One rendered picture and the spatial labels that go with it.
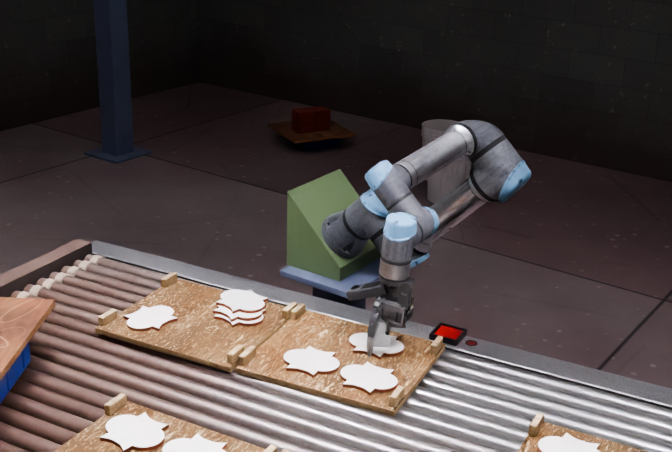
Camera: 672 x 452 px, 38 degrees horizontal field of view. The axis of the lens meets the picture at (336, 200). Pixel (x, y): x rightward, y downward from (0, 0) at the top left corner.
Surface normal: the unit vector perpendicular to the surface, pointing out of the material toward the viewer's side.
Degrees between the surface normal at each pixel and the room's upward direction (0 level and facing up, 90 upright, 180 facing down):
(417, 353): 0
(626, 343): 0
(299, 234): 90
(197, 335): 0
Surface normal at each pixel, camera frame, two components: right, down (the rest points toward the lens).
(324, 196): 0.60, -0.51
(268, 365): 0.03, -0.94
